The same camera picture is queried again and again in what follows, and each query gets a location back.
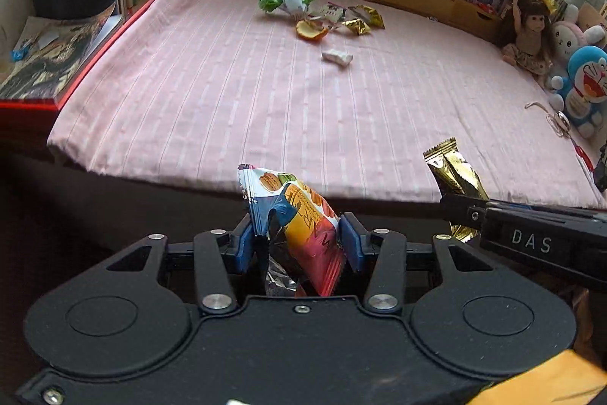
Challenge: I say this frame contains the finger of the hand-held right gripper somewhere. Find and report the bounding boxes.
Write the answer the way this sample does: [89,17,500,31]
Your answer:
[439,194,491,228]

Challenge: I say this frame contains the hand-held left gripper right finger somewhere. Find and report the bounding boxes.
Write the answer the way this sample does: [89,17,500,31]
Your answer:
[339,211,496,315]

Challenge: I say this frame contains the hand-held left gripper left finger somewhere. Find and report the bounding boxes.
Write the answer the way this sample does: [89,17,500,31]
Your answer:
[107,225,257,315]

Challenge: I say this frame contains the gold brown snack wrapper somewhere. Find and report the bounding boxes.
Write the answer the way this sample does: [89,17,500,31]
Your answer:
[423,138,489,242]

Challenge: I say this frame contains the orange blue snack packet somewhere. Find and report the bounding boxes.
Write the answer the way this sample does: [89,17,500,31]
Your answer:
[237,164,349,298]

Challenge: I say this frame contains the yellow cloth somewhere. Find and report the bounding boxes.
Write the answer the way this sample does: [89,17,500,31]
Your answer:
[474,348,607,405]

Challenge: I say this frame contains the pink striped bedsheet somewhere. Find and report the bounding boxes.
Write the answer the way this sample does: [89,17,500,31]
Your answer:
[46,0,607,209]

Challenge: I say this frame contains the blue cat plush toy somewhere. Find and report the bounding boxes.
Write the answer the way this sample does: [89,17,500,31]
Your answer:
[547,46,607,140]

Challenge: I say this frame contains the brown-haired doll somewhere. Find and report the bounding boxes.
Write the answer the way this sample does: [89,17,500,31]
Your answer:
[495,0,558,89]

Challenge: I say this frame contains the small white candy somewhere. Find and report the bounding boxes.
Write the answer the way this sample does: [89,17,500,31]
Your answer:
[321,49,354,68]

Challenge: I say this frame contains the white rabbit plush toy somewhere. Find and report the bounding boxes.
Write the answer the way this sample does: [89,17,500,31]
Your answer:
[545,4,607,97]

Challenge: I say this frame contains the crumpled gold foil wrapper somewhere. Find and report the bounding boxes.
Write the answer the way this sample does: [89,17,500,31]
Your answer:
[348,5,386,30]
[341,18,371,36]

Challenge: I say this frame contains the orange peel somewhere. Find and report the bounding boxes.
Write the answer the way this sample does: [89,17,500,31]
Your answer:
[295,18,329,43]

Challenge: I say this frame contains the white pink printed wrapper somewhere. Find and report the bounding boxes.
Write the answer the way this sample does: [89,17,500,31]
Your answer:
[315,2,349,24]

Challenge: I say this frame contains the green white candy wrapper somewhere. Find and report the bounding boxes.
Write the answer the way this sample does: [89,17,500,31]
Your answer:
[257,0,318,19]

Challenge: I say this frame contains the open magazine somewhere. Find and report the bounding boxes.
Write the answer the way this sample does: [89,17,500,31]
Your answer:
[0,2,117,102]

